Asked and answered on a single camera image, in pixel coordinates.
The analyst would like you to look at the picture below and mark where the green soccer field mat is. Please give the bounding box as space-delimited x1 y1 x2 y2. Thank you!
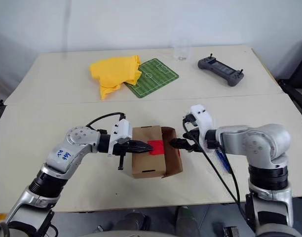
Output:
122 58 180 99

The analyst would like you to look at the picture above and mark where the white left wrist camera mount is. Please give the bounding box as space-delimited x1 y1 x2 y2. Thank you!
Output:
107 119 134 158

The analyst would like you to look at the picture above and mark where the blue pen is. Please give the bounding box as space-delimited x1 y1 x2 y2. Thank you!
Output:
215 149 232 174

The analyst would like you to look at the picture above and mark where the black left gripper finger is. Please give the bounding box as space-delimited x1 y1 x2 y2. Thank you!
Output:
130 146 153 155
130 140 154 149

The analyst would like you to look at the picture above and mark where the black chair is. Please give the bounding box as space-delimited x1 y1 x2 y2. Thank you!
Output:
277 37 302 112

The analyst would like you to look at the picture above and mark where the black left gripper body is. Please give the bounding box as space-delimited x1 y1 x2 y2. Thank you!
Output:
113 140 133 171

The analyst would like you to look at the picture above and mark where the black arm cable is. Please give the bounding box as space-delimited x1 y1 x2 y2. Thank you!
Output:
181 112 241 206
86 112 127 135

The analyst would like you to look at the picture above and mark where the brown cardboard box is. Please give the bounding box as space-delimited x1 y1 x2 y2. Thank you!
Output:
131 125 184 180

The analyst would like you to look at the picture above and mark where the red block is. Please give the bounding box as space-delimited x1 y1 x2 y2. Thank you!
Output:
147 139 165 157

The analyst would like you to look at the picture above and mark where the grey handheld controller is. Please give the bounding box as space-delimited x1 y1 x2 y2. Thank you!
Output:
197 52 246 87

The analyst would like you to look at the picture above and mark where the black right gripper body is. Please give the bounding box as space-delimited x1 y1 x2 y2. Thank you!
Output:
183 128 203 153

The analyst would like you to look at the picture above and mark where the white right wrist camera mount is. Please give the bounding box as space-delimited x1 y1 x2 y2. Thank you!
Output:
189 104 213 149

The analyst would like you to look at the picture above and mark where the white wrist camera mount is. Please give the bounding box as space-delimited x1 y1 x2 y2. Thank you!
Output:
189 104 213 149
107 119 134 158

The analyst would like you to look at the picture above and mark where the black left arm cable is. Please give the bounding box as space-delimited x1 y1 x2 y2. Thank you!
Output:
86 112 127 135

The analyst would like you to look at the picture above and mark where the yellow cloth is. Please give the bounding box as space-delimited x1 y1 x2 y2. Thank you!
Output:
88 55 143 100

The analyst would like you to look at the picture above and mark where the clear plastic cup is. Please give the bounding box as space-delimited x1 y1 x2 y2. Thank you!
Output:
172 37 193 63

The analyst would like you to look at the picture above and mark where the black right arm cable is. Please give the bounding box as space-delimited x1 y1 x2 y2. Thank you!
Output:
181 112 241 206

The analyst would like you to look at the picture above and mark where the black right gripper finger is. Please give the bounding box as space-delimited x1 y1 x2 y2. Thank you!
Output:
174 144 192 152
170 138 190 146

